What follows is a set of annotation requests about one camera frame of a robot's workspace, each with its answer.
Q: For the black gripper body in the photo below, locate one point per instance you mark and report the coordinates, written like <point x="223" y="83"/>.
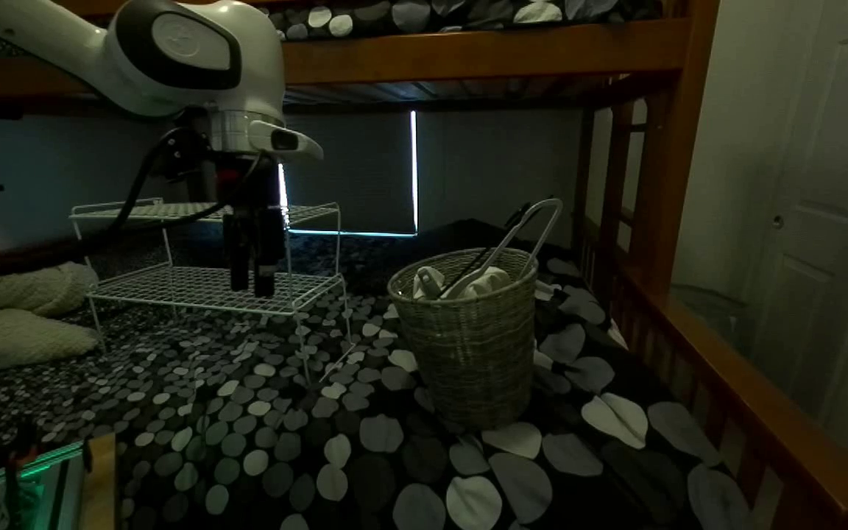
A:
<point x="248" y="188"/>

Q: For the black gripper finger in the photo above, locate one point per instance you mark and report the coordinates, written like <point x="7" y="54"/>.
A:
<point x="264" y="277"/>
<point x="241" y="272"/>

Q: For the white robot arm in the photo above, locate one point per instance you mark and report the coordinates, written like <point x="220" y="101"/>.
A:
<point x="167" y="57"/>

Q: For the white cloth in basket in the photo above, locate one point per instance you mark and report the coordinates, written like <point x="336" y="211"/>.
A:
<point x="431" y="285"/>

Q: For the woven grey basket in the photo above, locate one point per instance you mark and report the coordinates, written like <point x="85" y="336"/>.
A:
<point x="475" y="353"/>

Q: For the dark window blind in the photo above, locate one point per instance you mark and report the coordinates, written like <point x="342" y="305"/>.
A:
<point x="367" y="170"/>

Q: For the black dotted bedspread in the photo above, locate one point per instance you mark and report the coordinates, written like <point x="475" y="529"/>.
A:
<point x="230" y="423"/>

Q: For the cream fuzzy blanket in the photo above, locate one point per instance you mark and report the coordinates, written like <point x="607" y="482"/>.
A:
<point x="35" y="308"/>

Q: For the white clothes hanger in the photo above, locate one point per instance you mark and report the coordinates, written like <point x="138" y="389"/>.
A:
<point x="516" y="222"/>

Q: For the white door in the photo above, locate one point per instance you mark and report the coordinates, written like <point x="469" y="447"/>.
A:
<point x="766" y="208"/>

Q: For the white wire two-tier rack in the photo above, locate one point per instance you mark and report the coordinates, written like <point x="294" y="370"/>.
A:
<point x="199" y="288"/>

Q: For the wooden bunk bed frame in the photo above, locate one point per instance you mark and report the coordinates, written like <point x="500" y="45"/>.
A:
<point x="791" y="473"/>

